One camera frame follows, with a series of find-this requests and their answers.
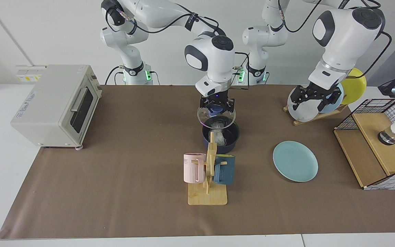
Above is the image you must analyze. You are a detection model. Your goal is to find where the glass lid with blue knob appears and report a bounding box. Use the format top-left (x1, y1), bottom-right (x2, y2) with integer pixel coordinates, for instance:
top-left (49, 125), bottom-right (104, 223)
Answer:
top-left (197, 103), bottom-right (236, 130)

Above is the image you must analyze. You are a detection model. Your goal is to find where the white vermicelli bundle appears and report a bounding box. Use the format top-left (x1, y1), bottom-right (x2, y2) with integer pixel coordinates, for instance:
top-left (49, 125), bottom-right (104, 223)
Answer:
top-left (211, 121), bottom-right (228, 144)

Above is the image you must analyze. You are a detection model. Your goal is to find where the light blue plate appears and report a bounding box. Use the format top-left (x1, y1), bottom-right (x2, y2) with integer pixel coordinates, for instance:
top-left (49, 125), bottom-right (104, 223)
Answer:
top-left (319, 82), bottom-right (344, 114)

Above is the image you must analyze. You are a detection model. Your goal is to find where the white plate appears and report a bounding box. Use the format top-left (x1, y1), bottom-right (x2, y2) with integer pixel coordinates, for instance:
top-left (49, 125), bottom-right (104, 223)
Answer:
top-left (287, 85), bottom-right (321, 122)

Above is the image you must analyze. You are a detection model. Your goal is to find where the wooden plate rack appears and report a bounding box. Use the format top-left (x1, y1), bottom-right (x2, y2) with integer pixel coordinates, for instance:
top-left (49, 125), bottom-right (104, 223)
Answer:
top-left (283, 103), bottom-right (348, 126)

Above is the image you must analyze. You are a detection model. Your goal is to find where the yellow plate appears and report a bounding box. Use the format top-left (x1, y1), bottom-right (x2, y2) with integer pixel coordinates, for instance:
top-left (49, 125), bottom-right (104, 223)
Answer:
top-left (341, 68), bottom-right (367, 105)

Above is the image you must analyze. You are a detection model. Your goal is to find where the pale green plate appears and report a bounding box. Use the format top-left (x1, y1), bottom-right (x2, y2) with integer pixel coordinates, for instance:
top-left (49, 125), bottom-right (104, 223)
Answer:
top-left (273, 141), bottom-right (319, 183)

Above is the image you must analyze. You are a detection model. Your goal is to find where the dark teal cup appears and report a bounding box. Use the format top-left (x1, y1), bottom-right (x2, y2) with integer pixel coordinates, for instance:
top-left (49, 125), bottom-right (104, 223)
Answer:
top-left (213, 154), bottom-right (235, 186)

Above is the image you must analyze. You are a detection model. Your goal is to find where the pink cup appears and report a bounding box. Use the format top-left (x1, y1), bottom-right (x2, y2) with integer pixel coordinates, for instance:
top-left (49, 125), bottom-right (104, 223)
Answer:
top-left (183, 153), bottom-right (207, 184)

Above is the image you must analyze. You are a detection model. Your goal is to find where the wooden cup stand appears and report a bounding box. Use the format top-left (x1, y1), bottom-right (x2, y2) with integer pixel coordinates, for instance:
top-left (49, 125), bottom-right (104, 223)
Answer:
top-left (188, 131), bottom-right (228, 205)

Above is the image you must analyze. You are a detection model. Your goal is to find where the brown table cloth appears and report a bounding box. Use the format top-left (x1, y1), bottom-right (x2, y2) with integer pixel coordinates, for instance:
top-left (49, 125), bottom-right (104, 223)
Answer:
top-left (0, 84), bottom-right (395, 239)

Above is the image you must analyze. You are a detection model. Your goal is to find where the pale toaster oven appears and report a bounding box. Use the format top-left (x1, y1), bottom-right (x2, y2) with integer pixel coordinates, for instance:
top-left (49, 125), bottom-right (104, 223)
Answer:
top-left (11, 64), bottom-right (103, 150)

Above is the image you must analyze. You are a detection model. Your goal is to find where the black pot with blue handle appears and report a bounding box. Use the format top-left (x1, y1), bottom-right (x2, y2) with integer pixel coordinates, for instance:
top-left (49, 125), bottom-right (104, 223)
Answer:
top-left (202, 116), bottom-right (240, 154)

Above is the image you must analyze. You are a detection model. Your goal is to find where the wire basket with wooden floor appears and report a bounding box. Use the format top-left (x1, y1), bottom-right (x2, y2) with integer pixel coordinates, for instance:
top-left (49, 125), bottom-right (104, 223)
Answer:
top-left (334, 98), bottom-right (395, 190)

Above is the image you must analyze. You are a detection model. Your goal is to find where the white wall socket strip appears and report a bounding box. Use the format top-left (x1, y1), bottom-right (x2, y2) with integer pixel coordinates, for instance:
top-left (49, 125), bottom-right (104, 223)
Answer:
top-left (16, 65), bottom-right (47, 83)

